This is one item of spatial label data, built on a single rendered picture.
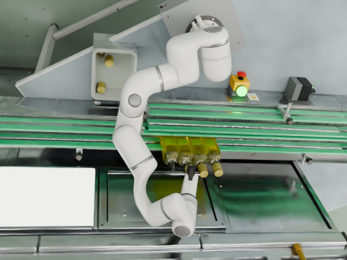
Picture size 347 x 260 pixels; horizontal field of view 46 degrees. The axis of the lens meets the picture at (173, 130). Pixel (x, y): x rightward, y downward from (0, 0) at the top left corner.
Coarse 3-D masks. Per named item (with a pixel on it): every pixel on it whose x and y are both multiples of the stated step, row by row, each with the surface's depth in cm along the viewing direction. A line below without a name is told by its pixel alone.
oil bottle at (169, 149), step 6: (162, 138) 165; (168, 138) 165; (174, 138) 166; (162, 144) 164; (168, 144) 161; (174, 144) 162; (162, 150) 164; (168, 150) 158; (174, 150) 159; (168, 156) 157; (174, 156) 157
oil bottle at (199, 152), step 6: (192, 138) 168; (198, 138) 169; (192, 144) 165; (198, 144) 165; (192, 150) 162; (198, 150) 162; (204, 150) 162; (198, 156) 159; (204, 156) 160; (192, 162) 162; (204, 162) 160
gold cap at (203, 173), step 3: (198, 165) 157; (201, 165) 156; (204, 165) 156; (198, 168) 156; (201, 168) 155; (204, 168) 155; (201, 171) 154; (204, 171) 154; (207, 171) 154; (201, 174) 154; (204, 174) 154; (207, 174) 155
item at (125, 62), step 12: (96, 60) 162; (120, 60) 165; (132, 60) 163; (96, 72) 166; (108, 72) 168; (120, 72) 168; (132, 72) 163; (96, 84) 170; (108, 84) 171; (120, 84) 172; (96, 96) 166; (108, 96) 167; (120, 96) 169
